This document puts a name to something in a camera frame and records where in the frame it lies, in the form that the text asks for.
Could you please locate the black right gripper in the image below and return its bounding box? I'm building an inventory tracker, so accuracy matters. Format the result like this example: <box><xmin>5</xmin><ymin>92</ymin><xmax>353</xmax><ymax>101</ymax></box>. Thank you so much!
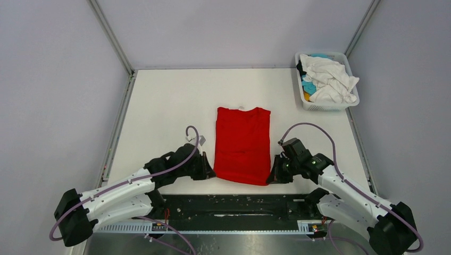
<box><xmin>266</xmin><ymin>154</ymin><xmax>300</xmax><ymax>184</ymax></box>

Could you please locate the red t shirt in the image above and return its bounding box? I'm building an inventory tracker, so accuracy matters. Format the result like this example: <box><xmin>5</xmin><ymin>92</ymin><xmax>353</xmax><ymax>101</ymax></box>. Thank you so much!
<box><xmin>213</xmin><ymin>107</ymin><xmax>271</xmax><ymax>186</ymax></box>

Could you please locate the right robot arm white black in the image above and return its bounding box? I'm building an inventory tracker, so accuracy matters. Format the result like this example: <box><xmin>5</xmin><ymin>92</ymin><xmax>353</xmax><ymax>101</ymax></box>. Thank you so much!
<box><xmin>271</xmin><ymin>138</ymin><xmax>419</xmax><ymax>254</ymax></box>

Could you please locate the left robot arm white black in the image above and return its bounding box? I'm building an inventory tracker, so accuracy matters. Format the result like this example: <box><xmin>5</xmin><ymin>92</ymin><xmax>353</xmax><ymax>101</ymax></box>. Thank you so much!
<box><xmin>49</xmin><ymin>143</ymin><xmax>216</xmax><ymax>247</ymax></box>

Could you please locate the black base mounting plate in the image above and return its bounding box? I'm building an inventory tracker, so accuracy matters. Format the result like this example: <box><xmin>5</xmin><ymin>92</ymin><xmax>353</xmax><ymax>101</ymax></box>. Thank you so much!
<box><xmin>147</xmin><ymin>194</ymin><xmax>323</xmax><ymax>232</ymax></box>

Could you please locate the orange garment in basket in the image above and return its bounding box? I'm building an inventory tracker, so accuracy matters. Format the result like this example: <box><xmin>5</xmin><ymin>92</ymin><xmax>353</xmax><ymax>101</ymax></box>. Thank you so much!
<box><xmin>303</xmin><ymin>91</ymin><xmax>310</xmax><ymax>101</ymax></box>

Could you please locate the teal garment in basket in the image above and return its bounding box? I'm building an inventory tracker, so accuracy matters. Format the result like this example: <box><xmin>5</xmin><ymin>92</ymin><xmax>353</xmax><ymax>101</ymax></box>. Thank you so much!
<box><xmin>300</xmin><ymin>53</ymin><xmax>331</xmax><ymax>96</ymax></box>

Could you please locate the white plastic laundry basket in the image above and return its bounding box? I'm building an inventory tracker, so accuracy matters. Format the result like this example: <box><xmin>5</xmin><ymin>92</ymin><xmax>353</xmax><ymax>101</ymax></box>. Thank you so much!
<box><xmin>295</xmin><ymin>52</ymin><xmax>360</xmax><ymax>111</ymax></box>

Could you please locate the white t shirt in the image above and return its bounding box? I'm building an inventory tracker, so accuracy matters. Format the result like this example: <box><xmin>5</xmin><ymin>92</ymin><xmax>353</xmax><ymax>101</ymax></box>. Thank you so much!
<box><xmin>299</xmin><ymin>54</ymin><xmax>360</xmax><ymax>104</ymax></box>

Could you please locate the black garment in basket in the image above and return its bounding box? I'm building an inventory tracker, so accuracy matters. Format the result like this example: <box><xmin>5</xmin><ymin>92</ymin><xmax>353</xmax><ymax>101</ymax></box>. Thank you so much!
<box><xmin>296</xmin><ymin>60</ymin><xmax>306</xmax><ymax>79</ymax></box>

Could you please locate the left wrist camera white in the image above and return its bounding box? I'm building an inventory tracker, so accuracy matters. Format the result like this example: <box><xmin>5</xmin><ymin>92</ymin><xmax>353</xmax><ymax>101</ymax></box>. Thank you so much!
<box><xmin>191</xmin><ymin>135</ymin><xmax>206</xmax><ymax>147</ymax></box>

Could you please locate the white slotted cable duct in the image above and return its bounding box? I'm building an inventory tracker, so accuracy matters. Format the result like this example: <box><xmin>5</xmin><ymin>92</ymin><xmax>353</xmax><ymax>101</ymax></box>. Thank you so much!
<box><xmin>95</xmin><ymin>219</ymin><xmax>328</xmax><ymax>236</ymax></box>

